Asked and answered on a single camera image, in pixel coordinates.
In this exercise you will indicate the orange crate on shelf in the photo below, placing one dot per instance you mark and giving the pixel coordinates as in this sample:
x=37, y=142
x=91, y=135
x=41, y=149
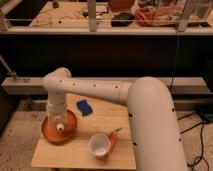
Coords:
x=143, y=17

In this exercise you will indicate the white cup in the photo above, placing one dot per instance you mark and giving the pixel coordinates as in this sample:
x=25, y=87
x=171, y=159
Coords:
x=99, y=145

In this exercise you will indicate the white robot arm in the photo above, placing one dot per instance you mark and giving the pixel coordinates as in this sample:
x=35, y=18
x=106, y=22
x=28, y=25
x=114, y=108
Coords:
x=153, y=121

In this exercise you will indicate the black dish on shelf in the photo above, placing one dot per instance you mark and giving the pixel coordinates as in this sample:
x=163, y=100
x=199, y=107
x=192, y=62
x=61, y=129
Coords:
x=122, y=19

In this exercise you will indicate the clear plastic bottle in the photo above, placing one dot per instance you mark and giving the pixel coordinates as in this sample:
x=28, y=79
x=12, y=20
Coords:
x=58, y=120

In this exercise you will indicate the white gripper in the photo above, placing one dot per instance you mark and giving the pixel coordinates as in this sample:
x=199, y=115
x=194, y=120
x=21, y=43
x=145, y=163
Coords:
x=56, y=105

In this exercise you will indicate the orange carrot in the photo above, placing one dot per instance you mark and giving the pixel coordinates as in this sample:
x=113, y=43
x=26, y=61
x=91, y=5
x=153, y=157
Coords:
x=113, y=137

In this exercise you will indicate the orange ceramic bowl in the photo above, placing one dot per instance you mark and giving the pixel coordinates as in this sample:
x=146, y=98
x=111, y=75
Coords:
x=59, y=132

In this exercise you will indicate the wooden board on shelf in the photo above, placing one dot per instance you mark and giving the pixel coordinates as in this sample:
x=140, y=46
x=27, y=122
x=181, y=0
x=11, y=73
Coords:
x=67, y=15

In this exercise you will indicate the small wooden table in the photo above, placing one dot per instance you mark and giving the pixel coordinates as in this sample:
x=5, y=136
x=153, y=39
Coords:
x=74, y=154

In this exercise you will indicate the blue sponge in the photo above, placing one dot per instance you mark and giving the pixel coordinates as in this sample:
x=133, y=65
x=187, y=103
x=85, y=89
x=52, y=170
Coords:
x=84, y=107

